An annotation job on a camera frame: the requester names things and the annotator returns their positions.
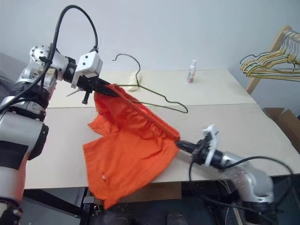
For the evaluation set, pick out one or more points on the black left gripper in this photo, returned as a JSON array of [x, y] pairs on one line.
[[87, 85]]

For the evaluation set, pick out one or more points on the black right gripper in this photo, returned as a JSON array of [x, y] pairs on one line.
[[201, 152]]

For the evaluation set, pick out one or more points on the orange shorts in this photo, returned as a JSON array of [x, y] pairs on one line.
[[126, 154]]

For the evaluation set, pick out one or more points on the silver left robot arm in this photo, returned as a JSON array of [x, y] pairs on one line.
[[14, 131]]

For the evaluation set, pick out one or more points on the wooden hanger rack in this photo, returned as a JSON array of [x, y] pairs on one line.
[[254, 84]]

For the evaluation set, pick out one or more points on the cream folded cloth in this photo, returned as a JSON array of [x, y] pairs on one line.
[[130, 79]]

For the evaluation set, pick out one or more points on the brown cardboard sheet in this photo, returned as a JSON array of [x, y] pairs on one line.
[[159, 192]]

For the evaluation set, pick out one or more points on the white spray bottle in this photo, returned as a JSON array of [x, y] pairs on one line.
[[191, 75]]

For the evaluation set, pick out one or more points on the open cardboard box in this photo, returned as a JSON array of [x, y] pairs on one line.
[[288, 122]]

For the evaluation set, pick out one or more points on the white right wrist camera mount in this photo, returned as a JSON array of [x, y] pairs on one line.
[[214, 140]]

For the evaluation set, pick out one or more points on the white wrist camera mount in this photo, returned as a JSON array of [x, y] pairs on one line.
[[214, 140], [90, 63]]

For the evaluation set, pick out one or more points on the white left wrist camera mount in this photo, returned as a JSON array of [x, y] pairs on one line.
[[90, 63]]

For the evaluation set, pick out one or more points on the black metal table frame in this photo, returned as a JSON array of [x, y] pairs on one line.
[[58, 199]]

